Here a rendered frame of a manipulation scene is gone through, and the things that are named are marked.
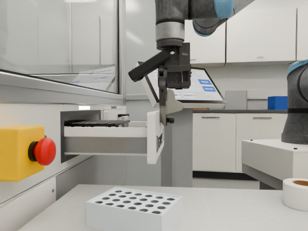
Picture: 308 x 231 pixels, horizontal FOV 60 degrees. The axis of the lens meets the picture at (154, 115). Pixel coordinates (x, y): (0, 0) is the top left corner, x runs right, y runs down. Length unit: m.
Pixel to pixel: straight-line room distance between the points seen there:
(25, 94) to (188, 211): 0.34
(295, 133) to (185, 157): 0.92
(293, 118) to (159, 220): 0.58
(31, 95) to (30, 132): 0.10
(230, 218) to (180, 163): 1.17
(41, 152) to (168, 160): 1.26
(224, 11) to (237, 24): 3.30
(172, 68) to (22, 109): 0.36
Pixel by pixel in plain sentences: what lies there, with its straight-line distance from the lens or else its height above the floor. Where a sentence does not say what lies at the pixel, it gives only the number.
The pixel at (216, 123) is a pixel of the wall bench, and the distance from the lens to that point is 3.50.
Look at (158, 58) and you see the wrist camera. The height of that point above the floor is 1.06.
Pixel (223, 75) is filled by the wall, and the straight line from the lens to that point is 4.23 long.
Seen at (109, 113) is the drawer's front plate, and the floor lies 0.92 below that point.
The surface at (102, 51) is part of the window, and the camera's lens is 0.99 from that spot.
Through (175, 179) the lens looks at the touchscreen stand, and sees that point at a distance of 1.63.
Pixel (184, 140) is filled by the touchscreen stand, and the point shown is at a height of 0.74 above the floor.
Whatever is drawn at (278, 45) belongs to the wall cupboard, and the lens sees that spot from 4.03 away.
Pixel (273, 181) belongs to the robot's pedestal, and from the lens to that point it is 0.81.
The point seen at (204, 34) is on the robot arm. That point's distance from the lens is 0.86.
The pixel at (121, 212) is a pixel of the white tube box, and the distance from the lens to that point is 0.40.
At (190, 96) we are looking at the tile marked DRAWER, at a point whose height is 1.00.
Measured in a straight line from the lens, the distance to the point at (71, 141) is 0.62.
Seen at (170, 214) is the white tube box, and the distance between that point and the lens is 0.40.
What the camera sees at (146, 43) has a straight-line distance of 2.33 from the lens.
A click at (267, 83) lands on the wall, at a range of 4.30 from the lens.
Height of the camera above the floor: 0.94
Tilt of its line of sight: 2 degrees down
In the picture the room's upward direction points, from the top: straight up
